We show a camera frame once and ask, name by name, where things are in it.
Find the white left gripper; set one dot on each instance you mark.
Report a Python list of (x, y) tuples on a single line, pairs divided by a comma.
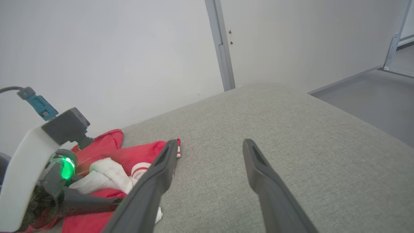
[(22, 174)]

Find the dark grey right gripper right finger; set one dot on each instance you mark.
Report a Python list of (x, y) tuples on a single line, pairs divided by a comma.
[(275, 200)]

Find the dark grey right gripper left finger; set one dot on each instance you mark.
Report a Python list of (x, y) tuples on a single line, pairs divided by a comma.
[(145, 194)]

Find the red and white jersey garment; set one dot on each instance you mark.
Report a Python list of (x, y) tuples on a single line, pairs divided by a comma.
[(142, 153)]

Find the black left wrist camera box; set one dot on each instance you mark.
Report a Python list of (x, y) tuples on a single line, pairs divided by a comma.
[(66, 124)]

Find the grey metal post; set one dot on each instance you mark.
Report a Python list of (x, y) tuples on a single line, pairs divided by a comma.
[(223, 48)]

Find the grey metal frame bracket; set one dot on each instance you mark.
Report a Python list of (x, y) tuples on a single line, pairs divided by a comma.
[(393, 48)]

